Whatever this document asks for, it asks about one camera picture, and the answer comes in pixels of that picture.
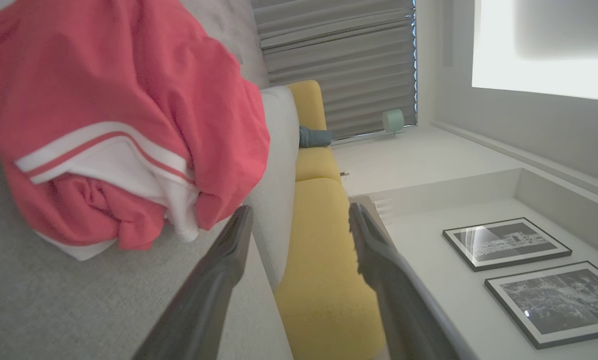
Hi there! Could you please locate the black framed monochrome picture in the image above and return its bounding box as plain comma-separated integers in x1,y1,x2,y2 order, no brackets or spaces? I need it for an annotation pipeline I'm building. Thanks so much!
442,217,573,272
484,260,598,350

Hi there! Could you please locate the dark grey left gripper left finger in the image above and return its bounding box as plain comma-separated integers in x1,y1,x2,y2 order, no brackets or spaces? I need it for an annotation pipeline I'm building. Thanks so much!
133,205,255,360

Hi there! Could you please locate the large grey sofa seat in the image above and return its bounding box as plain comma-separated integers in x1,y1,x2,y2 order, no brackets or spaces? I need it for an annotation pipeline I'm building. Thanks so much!
0,0,294,360

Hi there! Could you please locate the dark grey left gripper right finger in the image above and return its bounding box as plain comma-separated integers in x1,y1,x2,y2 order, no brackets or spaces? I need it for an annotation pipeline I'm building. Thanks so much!
349,202,479,360

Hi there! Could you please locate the mint green round device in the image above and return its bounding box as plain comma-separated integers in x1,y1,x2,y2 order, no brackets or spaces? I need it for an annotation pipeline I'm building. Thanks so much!
382,108,405,136

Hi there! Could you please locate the grey sofa cushion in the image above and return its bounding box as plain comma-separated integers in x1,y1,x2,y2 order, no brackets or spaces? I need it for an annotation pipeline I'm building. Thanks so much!
243,85,300,292

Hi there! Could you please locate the grey pleated curtain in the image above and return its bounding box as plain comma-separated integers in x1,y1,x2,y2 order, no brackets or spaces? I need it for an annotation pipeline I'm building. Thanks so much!
251,0,418,141

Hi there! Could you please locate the red white basketball jersey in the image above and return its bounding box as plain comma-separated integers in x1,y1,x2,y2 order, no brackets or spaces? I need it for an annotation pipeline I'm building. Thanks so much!
0,0,271,262

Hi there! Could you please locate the yellow sofa section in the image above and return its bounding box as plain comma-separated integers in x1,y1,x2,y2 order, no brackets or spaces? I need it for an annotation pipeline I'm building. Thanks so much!
274,80,387,360

